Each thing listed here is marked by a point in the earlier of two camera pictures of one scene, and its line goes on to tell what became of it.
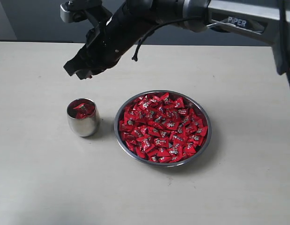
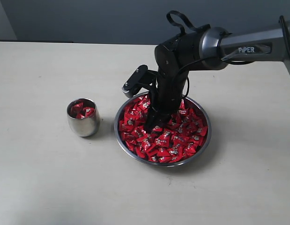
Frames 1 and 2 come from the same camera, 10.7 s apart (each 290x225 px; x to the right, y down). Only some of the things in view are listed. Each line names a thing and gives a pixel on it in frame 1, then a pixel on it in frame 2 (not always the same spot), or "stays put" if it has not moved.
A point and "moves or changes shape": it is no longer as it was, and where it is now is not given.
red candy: x=84 y=110 moves or changes shape
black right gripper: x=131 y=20 to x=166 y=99
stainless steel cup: x=83 y=116 stays put
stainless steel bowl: x=163 y=128 stays put
